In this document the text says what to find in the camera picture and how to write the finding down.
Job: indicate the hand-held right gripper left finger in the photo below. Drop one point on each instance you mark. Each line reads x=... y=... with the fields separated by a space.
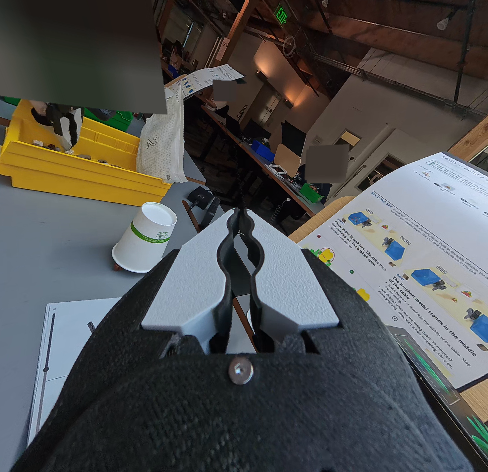
x=186 y=289

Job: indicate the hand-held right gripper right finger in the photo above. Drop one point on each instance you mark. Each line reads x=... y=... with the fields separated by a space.
x=293 y=289

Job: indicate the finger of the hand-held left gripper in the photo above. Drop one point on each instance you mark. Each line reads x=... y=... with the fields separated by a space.
x=41 y=117
x=71 y=130

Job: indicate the pile of lego pieces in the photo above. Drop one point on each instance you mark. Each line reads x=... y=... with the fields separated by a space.
x=49 y=147

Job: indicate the yellow plastic tray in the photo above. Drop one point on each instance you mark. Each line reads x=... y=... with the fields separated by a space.
x=76 y=174

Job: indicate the black lego box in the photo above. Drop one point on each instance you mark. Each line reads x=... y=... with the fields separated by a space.
x=427 y=369

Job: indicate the green plastic bin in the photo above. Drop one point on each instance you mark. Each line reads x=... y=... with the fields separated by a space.
x=114 y=118

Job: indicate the white paper cup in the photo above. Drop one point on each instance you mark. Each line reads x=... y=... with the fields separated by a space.
x=145 y=239

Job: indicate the black flat device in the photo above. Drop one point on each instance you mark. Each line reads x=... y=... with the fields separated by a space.
x=211 y=214

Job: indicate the white numbered paper bag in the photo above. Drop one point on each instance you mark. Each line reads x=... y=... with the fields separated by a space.
x=160 y=147

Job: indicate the black power adapter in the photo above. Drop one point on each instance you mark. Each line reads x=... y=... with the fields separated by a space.
x=200 y=196

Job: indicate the small green bin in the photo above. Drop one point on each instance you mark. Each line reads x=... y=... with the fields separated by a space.
x=310 y=192

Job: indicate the printed instruction sheet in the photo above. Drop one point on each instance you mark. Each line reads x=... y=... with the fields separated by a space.
x=400 y=250

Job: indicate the long background desk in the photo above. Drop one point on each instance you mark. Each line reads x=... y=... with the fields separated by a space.
x=267 y=174

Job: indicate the white instruction booklet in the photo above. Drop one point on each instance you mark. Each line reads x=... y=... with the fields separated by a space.
x=72 y=346

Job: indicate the background wooden stand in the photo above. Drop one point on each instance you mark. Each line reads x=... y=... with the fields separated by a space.
x=286 y=159

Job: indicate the blue plastic bin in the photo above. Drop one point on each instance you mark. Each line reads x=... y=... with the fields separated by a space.
x=263 y=150

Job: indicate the background instruction sheet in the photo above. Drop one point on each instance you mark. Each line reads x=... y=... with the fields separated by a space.
x=206 y=77

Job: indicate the green exit sign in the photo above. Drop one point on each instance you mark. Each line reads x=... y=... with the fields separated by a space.
x=281 y=14

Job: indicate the hanging light bulb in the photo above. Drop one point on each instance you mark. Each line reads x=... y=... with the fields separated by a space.
x=442 y=23

